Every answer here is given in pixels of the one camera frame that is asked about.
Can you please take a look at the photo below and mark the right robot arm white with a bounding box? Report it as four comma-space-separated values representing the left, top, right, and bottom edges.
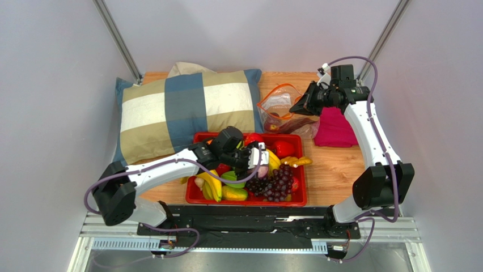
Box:
290, 63, 414, 223

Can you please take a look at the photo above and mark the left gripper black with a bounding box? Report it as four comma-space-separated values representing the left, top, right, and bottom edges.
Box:
221, 142, 259, 183

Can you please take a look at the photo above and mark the red plastic basket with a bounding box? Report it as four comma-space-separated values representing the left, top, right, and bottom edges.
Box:
185, 134, 312, 207

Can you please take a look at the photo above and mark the clear zip bag orange zipper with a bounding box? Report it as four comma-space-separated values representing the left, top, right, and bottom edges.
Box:
257, 83, 319, 139

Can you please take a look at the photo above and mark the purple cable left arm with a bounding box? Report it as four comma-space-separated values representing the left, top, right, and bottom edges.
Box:
83, 147, 264, 259

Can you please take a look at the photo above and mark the garlic bulb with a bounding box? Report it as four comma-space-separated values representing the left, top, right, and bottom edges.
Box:
194, 177, 205, 191

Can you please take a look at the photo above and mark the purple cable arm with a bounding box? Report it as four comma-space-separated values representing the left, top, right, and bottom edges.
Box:
83, 147, 264, 259
320, 56, 400, 264

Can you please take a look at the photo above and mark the green starfruit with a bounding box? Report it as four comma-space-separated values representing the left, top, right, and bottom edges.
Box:
221, 171, 246, 189

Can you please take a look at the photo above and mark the dark red apple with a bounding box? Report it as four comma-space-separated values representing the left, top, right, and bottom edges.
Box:
264, 120, 280, 133

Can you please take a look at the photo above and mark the yellow banana bunch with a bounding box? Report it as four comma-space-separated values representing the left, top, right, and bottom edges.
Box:
180, 170, 222, 204

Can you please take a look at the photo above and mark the dark purple grape bunch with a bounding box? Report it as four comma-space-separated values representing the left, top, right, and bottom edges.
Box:
244, 165, 299, 202

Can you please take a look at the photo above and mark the blue beige checked pillow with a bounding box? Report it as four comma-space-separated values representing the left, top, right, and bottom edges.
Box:
113, 69, 263, 165

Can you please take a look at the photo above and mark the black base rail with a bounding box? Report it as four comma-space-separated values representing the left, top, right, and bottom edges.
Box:
161, 205, 361, 249

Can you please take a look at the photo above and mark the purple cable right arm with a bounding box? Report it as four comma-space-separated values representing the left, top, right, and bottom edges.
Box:
320, 56, 400, 264

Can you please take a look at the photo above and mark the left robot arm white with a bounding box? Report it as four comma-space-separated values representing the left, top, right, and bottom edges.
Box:
84, 126, 269, 227

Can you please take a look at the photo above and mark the papaya half slice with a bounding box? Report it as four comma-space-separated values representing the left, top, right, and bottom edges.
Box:
278, 118, 316, 134

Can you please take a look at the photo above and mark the red bell pepper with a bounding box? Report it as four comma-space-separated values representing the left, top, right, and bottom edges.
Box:
269, 140, 295, 159

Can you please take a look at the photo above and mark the purple onion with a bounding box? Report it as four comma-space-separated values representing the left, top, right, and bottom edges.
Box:
257, 165, 269, 179

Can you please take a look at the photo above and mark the yellow banana pair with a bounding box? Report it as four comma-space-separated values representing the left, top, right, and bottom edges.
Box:
267, 150, 281, 177

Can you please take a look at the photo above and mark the magenta folded cloth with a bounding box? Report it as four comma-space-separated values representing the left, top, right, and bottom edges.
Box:
313, 108, 358, 147

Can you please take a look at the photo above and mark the yellow green mango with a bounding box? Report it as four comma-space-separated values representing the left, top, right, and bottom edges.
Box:
222, 186, 248, 201

